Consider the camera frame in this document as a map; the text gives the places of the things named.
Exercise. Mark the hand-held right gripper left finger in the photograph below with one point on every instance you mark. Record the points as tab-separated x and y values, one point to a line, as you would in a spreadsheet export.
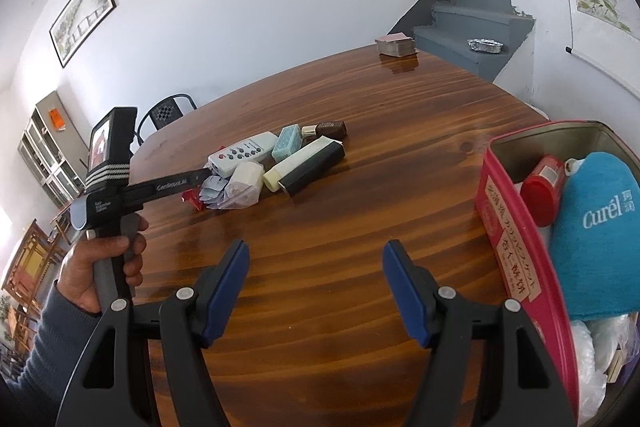
225	292

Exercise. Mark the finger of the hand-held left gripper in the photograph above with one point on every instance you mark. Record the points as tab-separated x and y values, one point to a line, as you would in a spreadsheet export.
200	175

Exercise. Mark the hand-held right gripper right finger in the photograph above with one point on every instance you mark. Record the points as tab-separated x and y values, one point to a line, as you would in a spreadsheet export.
405	292

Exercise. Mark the strip of white sachets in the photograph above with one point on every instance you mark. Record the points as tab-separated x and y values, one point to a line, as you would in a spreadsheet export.
212	189

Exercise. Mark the red white printed packet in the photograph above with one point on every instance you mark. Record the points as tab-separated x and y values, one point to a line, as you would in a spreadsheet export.
192	198

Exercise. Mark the plastic white roll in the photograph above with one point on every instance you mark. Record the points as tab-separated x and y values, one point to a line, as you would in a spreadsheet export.
245	177

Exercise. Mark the white remote control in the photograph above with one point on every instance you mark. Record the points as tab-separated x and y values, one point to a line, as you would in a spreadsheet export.
240	153

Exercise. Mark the cream tube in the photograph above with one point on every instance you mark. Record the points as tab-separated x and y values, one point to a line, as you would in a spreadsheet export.
290	167

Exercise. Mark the red tin box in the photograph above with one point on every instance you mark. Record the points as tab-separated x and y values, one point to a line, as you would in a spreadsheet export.
505	217

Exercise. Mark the red cylindrical canister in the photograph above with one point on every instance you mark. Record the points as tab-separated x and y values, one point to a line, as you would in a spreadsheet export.
542	192

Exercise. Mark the blue fabric pouch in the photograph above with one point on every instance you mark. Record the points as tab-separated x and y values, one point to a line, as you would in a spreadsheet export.
595	247

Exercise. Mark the person's left forearm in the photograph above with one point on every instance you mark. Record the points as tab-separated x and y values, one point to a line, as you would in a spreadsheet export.
45	347

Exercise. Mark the wooden desktop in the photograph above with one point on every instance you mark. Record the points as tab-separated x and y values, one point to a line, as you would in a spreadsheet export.
350	117

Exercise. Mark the person's left hand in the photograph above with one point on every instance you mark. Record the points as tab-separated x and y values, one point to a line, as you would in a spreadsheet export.
80	277

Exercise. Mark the orange paper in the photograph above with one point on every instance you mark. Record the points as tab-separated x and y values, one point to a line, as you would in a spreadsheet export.
56	119

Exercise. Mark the black metal chair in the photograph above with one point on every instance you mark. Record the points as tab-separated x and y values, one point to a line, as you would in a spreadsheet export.
165	112

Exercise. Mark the glass door cabinet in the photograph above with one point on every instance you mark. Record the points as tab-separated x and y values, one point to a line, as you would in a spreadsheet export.
50	157

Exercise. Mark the mint green small box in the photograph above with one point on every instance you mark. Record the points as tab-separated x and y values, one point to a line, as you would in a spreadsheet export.
286	143

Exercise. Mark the black tube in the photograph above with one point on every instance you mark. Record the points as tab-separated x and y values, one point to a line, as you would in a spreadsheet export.
312	169

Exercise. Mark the brown small bottle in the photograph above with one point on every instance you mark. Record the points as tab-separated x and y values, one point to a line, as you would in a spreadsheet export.
325	128

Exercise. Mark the wooden chair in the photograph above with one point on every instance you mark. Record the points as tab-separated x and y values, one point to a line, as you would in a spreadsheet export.
30	257

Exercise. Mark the white plastic bag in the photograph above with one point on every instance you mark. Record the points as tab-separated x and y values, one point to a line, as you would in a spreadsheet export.
585	367

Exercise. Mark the card deck box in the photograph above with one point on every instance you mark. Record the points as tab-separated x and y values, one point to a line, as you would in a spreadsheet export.
395	45

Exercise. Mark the foil tray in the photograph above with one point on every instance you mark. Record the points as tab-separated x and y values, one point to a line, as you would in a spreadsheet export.
485	45

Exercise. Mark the grey stairs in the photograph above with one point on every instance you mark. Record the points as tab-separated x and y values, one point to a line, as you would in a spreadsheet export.
460	32

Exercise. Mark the framed wall picture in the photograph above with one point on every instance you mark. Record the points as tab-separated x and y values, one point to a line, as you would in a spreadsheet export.
82	14

